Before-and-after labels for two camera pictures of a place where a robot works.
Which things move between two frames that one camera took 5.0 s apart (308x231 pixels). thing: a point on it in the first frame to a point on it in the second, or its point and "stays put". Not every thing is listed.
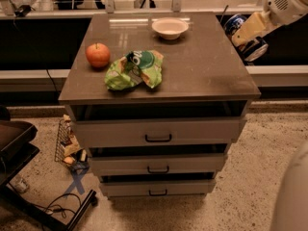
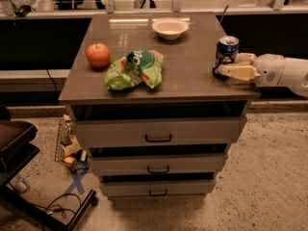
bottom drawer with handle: x=155 y=188 stays put
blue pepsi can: x=251 y=50 to x=226 y=48
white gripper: x=278 y=4 to x=269 y=70
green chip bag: x=134 y=67 stays put
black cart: x=16 y=149 stays put
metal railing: x=8 y=10 stays put
